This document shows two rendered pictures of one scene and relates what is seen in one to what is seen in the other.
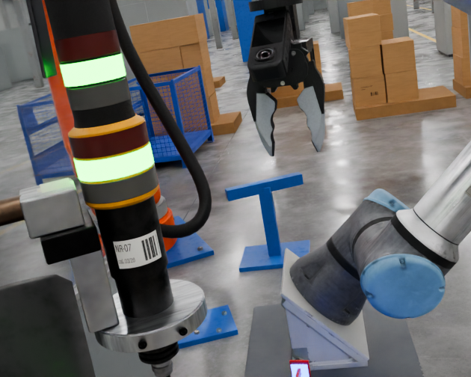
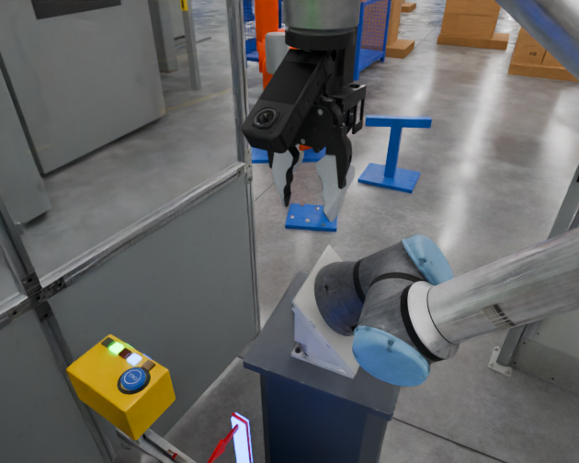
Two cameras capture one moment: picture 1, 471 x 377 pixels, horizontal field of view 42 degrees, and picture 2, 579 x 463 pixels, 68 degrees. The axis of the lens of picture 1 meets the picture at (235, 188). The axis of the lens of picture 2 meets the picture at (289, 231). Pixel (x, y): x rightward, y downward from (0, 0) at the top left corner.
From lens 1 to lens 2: 0.43 m
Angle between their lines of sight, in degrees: 22
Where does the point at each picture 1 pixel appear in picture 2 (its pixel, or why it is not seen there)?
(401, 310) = (380, 375)
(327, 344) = (323, 350)
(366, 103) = (522, 61)
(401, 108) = (550, 73)
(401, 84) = not seen: hidden behind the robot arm
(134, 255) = not seen: outside the picture
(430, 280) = (413, 369)
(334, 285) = (346, 307)
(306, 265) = (330, 277)
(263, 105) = (280, 156)
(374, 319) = not seen: hidden behind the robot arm
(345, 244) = (367, 276)
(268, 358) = (280, 333)
